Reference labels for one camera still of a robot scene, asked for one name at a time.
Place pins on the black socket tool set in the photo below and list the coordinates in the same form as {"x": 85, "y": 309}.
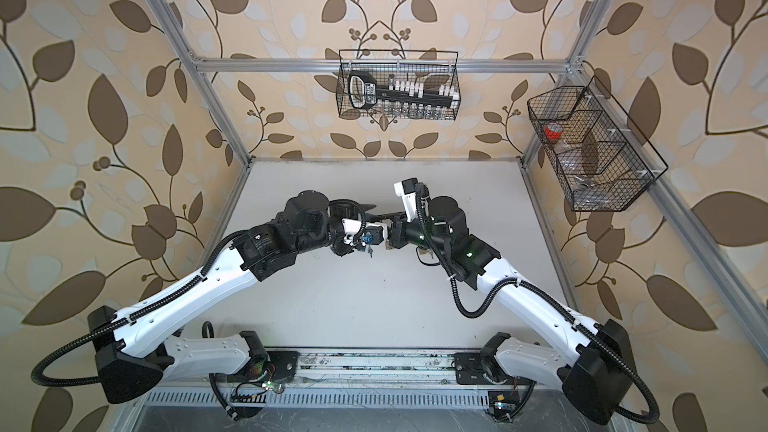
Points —
{"x": 364, "y": 92}

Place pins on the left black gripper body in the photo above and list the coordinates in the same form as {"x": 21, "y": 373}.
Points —
{"x": 339, "y": 242}

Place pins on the red item in basket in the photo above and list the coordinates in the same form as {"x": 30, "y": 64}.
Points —
{"x": 553, "y": 132}

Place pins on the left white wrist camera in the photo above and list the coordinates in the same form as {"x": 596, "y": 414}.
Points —
{"x": 377, "y": 229}

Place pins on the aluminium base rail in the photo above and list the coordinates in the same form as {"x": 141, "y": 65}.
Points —
{"x": 447, "y": 379}

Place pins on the back black wire basket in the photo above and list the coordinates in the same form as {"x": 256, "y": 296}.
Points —
{"x": 432, "y": 66}

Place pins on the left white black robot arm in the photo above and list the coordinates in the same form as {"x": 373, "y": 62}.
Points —
{"x": 131, "y": 354}

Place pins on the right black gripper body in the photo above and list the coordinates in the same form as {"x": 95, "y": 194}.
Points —
{"x": 401, "y": 236}

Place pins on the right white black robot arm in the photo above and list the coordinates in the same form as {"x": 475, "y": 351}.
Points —
{"x": 592, "y": 362}

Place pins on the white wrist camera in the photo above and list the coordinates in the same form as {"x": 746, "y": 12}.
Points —
{"x": 406, "y": 191}
{"x": 377, "y": 229}

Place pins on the side black wire basket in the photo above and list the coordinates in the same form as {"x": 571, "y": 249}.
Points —
{"x": 600, "y": 161}

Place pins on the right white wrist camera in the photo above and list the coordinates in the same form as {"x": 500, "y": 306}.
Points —
{"x": 406, "y": 191}

